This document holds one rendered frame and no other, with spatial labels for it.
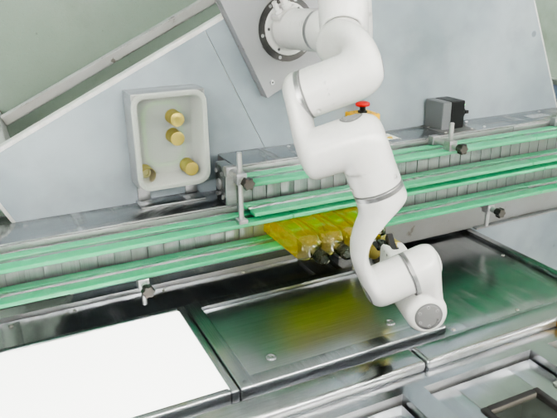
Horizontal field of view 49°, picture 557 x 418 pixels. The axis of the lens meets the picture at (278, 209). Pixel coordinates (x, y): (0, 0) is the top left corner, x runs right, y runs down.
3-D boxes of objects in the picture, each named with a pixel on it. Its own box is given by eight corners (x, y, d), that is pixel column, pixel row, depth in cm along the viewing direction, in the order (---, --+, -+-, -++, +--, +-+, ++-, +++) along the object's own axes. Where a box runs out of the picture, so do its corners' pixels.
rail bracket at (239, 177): (225, 214, 147) (244, 231, 136) (221, 146, 141) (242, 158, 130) (236, 211, 148) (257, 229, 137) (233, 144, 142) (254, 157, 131)
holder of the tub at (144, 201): (133, 201, 150) (142, 212, 143) (122, 89, 140) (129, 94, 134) (200, 191, 157) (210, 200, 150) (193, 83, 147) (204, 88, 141)
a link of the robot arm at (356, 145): (400, 153, 111) (324, 177, 115) (361, 41, 104) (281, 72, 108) (402, 188, 96) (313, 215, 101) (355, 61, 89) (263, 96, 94)
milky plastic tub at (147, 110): (131, 182, 148) (139, 193, 140) (121, 89, 140) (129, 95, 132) (200, 172, 155) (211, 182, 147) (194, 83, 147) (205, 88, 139)
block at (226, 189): (214, 198, 152) (224, 206, 146) (211, 161, 149) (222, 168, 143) (227, 196, 153) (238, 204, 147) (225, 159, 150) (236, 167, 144)
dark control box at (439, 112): (423, 124, 181) (441, 130, 174) (424, 98, 179) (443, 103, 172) (444, 122, 185) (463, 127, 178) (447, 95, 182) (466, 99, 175)
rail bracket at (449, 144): (424, 144, 168) (457, 156, 157) (426, 118, 165) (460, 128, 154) (436, 142, 169) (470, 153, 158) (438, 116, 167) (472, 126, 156)
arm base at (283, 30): (249, 8, 144) (281, 7, 131) (289, -20, 147) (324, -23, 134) (278, 65, 152) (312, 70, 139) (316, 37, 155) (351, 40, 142)
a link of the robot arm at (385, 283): (392, 169, 105) (428, 270, 112) (323, 199, 105) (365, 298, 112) (409, 182, 97) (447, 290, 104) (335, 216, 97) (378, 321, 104)
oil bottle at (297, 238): (263, 232, 154) (302, 265, 136) (262, 211, 152) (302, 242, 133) (283, 227, 156) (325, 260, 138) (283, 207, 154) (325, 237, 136)
